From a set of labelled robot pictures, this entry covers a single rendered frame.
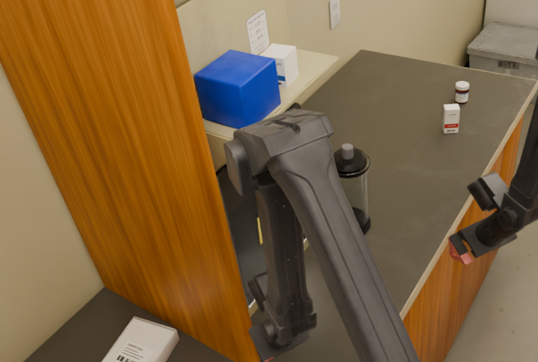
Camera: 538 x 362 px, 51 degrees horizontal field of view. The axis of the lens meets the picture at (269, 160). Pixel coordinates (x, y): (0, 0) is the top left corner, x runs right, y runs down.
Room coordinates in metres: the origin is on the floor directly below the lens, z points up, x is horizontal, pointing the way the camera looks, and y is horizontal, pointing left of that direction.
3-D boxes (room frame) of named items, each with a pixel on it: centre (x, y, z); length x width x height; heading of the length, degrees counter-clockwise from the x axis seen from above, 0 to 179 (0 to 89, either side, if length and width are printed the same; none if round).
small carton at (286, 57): (0.94, -0.05, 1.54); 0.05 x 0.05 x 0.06; 55
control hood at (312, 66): (0.91, -0.02, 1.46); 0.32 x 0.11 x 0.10; 139
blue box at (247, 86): (0.84, 0.03, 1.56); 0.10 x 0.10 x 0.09; 49
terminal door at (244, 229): (0.94, 0.01, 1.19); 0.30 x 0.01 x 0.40; 139
